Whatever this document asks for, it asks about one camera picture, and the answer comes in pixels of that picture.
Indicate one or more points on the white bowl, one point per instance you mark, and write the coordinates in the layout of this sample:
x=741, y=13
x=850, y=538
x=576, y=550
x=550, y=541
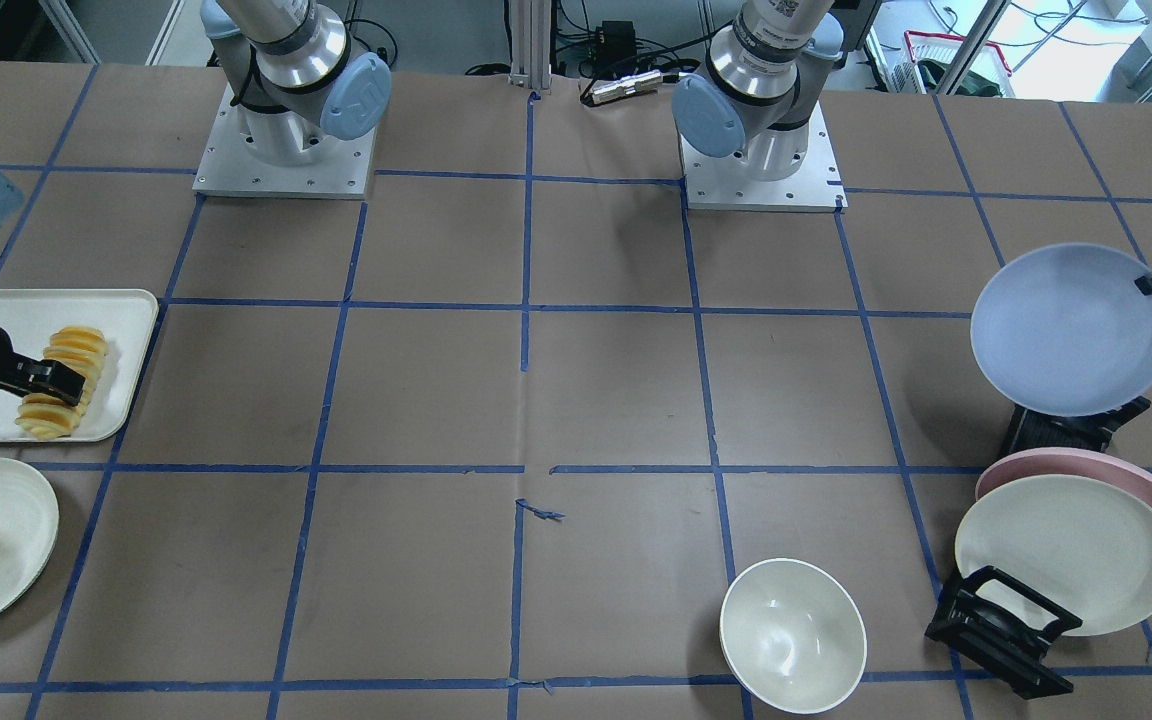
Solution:
x=793, y=636

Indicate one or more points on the blue plate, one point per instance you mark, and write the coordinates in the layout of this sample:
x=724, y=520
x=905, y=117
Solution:
x=1065, y=331

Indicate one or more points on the pink plate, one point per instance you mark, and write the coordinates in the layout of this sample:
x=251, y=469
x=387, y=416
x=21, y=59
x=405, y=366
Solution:
x=1066, y=461

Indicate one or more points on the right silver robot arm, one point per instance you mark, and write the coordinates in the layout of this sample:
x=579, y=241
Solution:
x=295, y=56

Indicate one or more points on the cream plate in rack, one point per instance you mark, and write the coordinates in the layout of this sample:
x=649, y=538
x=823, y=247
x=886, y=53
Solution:
x=1081, y=543

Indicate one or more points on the yellow sliced bread loaf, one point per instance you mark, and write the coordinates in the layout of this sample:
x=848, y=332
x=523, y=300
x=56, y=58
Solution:
x=82, y=350

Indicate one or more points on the black dish rack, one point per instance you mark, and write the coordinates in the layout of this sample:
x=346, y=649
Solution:
x=982, y=630

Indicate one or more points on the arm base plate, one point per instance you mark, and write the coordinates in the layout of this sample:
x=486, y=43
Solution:
x=251, y=155
x=794, y=171

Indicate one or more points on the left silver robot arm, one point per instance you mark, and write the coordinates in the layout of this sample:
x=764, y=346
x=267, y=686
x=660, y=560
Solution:
x=941, y=190

